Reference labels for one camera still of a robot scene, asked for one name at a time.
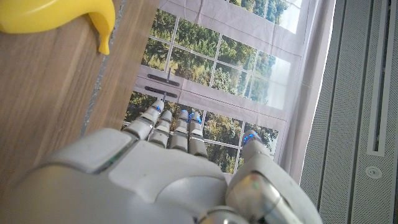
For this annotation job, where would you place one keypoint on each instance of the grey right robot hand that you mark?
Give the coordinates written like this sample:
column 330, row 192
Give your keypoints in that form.
column 149, row 174

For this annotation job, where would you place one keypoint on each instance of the yellow banana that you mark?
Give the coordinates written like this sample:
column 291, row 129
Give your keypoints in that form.
column 46, row 15

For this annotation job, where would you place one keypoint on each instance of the grey tape table outline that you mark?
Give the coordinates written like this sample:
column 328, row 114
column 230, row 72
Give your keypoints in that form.
column 97, row 84

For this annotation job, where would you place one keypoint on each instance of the printed window backdrop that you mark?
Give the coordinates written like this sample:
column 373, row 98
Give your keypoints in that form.
column 217, row 93

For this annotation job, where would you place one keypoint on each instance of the round white ceiling fixture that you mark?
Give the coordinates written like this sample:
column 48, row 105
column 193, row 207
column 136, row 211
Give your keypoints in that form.
column 373, row 172

